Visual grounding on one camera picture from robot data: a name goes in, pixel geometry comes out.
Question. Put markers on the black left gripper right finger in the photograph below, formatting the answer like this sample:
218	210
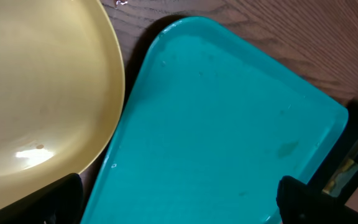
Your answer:
299	204

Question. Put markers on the teal plastic tray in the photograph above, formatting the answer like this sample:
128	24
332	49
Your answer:
210	127

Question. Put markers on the green yellow sponge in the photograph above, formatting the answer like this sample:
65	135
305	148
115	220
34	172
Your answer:
341	178

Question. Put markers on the yellow plate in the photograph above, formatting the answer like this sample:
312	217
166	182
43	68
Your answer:
62	88

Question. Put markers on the black water tray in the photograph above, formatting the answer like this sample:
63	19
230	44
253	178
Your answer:
346	147

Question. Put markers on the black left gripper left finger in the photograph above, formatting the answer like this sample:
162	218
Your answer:
58	202

